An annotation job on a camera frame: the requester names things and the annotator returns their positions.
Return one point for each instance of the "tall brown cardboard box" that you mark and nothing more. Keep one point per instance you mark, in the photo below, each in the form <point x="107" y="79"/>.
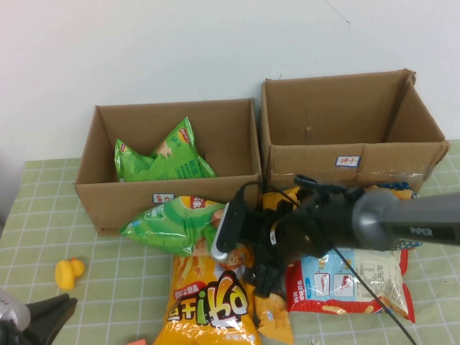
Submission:
<point x="341" y="115"/>

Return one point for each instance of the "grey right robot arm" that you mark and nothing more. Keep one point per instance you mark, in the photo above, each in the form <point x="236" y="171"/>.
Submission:
<point x="413" y="223"/>

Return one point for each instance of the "green Lay's chip bag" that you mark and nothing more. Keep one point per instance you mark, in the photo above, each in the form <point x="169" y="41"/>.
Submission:
<point x="169" y="223"/>

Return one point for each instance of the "white label red handwriting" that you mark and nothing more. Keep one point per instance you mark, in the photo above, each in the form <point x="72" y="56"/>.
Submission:
<point x="163" y="199"/>
<point x="347" y="161"/>

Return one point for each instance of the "red white shrimp stick bag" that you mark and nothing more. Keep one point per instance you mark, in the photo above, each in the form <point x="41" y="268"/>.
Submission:
<point x="388" y="280"/>

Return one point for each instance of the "orange card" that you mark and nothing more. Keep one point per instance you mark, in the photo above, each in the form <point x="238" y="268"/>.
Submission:
<point x="136" y="341"/>

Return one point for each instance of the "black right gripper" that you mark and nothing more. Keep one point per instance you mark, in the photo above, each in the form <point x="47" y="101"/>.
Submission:
<point x="273" y="233"/>

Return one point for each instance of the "yellow rubber duck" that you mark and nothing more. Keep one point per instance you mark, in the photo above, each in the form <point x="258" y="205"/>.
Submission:
<point x="66" y="275"/>

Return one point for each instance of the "small yellow snack packet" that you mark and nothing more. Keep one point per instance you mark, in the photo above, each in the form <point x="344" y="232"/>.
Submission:
<point x="273" y="320"/>
<point x="269" y="203"/>

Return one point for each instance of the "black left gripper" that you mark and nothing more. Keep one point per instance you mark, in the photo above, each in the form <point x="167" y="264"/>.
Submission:
<point x="14" y="336"/>

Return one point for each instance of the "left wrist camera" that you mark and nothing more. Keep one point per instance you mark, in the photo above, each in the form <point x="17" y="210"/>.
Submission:
<point x="12" y="307"/>

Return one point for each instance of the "large orange chip bag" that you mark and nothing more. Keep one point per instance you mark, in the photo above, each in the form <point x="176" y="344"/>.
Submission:
<point x="208" y="305"/>

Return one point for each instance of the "low brown cardboard box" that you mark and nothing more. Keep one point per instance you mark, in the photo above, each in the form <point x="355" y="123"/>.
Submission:
<point x="230" y="136"/>

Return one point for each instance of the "green chip bag with barcode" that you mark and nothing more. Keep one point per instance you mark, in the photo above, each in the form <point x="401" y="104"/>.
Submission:
<point x="183" y="158"/>

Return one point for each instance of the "black Vikar shrimp chip bag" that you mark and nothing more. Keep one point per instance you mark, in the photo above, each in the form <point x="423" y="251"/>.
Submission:
<point x="404" y="192"/>

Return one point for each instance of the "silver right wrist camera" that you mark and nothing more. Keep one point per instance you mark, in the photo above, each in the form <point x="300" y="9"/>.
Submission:
<point x="230" y="230"/>

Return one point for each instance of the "green checked tablecloth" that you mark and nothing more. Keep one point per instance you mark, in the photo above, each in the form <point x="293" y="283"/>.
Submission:
<point x="108" y="269"/>

